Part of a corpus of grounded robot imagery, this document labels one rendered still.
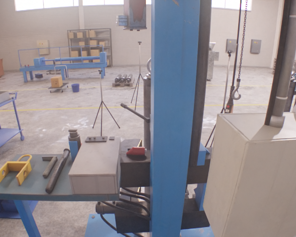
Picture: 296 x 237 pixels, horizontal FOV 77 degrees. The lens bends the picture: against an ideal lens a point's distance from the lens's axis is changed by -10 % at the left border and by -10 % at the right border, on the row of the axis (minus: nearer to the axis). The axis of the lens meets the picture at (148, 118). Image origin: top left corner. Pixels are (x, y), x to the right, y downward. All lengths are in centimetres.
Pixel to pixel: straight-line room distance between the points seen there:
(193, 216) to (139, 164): 65
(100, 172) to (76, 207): 160
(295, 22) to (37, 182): 132
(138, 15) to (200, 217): 148
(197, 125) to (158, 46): 50
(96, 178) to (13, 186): 51
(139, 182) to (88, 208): 128
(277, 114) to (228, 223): 34
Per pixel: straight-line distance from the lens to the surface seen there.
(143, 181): 138
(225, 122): 62
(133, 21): 126
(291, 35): 61
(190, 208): 167
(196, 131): 115
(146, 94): 177
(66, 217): 254
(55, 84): 798
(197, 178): 144
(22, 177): 134
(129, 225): 169
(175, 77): 87
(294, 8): 62
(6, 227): 270
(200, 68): 105
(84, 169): 108
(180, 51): 87
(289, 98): 232
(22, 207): 162
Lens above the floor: 180
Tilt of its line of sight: 22 degrees down
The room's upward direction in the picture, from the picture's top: straight up
